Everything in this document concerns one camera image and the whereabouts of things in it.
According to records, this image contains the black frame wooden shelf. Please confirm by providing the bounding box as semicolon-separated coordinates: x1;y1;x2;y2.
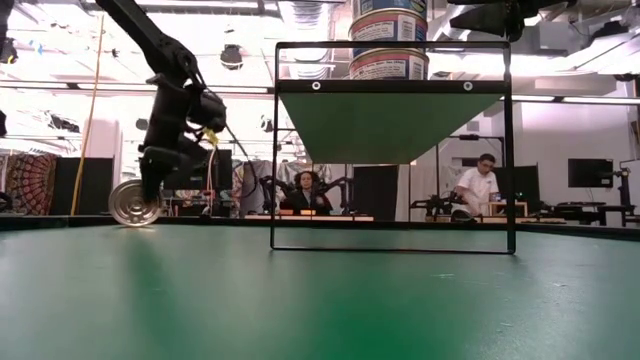
269;41;517;255

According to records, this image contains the white pillar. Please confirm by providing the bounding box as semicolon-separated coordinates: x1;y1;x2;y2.
84;119;124;201

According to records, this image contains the black camera tripod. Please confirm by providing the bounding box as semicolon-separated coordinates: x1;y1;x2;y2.
602;167;637;215

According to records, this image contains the black ceiling fixture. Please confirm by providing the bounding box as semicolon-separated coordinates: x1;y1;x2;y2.
0;37;19;64

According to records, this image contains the yellow hanging cable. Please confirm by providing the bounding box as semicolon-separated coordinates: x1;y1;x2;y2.
69;14;106;216

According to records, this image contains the pale orange hanging cable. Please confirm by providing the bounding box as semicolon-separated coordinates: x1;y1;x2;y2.
205;144;221;207

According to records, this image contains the black partition panel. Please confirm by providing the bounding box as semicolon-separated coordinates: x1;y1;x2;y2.
53;157;115;216
353;164;400;222

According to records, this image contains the patterned wall tapestry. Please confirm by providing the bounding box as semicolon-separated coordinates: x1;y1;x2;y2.
4;152;59;216

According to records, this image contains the gold rimmed tuna can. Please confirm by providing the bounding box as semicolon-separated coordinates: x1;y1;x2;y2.
108;178;164;228

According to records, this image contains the black computer monitor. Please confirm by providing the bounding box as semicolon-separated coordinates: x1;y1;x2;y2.
162;148;234;191
494;165;541;204
568;158;615;189

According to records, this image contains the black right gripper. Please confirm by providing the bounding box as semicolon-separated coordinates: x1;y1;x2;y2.
447;0;579;42

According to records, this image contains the person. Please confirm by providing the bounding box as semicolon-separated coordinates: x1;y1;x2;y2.
279;170;334;216
453;153;501;216

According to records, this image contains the Wild Planet tuna can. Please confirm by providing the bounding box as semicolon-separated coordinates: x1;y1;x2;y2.
351;0;430;15

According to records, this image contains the black metal stand frame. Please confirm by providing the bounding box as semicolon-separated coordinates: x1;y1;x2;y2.
434;133;506;211

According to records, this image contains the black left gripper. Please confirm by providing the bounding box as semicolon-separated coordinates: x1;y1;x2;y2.
138;74;209;204

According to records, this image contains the black table edge rail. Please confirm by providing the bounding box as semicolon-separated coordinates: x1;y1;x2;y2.
0;214;640;242

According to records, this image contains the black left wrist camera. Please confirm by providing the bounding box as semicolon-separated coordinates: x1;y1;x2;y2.
187;89;229;134

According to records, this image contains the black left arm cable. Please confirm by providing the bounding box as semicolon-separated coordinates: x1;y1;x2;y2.
219;124;259;199

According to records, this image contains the red white blue tuna can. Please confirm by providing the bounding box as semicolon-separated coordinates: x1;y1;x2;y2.
348;48;430;81
348;8;429;45

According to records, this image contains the corrugated silver ventilation duct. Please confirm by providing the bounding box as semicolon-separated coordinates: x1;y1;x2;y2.
279;0;334;81

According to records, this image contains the black ceiling dome camera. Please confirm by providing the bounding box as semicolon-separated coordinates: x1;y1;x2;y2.
219;43;245;71

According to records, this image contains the wooden workbench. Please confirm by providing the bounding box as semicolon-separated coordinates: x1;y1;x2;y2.
244;214;375;223

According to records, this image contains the colourful patchwork quilt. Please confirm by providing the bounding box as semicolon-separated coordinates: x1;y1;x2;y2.
230;159;246;204

